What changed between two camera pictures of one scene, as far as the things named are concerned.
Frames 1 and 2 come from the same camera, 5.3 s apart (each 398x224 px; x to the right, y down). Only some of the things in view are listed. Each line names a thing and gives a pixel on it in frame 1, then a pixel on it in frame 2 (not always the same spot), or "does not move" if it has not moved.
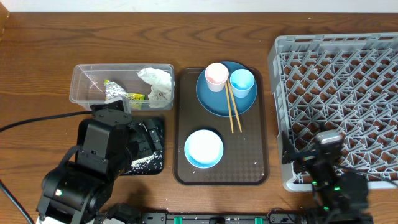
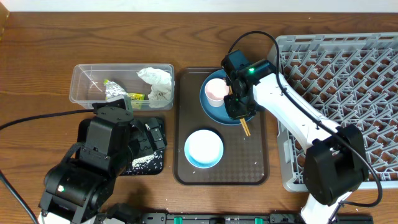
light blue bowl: (203, 149) does not move
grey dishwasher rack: (346, 83) does not move
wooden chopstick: (229, 107) to (244, 127)
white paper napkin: (160, 94) does not move
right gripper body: (321, 171) to (239, 108)
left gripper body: (127, 147) does not move
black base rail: (256, 218) does not move
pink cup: (216, 74) to (215, 90)
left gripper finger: (140, 144) does not move
